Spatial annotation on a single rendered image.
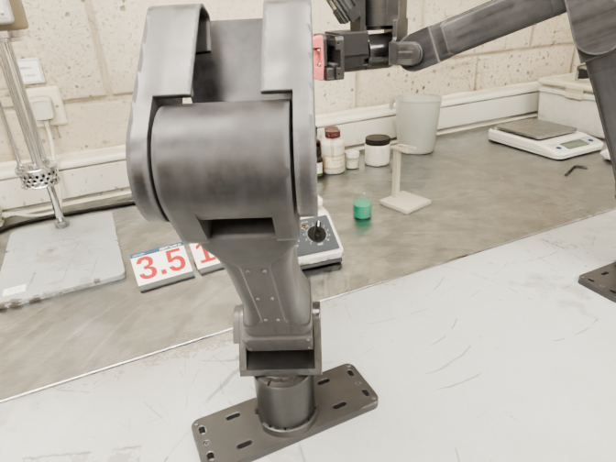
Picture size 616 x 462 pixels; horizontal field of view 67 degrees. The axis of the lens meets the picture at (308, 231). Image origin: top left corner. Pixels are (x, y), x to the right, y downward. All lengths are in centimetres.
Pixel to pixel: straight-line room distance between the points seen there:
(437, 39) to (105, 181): 81
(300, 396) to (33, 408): 33
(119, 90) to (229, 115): 100
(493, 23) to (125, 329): 69
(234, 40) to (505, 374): 49
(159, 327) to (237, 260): 43
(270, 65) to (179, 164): 7
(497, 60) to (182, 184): 158
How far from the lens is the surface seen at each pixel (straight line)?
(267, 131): 23
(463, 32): 79
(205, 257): 84
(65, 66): 122
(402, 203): 102
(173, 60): 26
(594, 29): 75
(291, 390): 48
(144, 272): 83
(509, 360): 65
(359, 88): 143
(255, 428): 54
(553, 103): 173
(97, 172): 122
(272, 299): 36
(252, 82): 30
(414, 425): 55
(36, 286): 89
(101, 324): 76
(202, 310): 73
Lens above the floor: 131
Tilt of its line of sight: 27 degrees down
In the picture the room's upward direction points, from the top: 3 degrees counter-clockwise
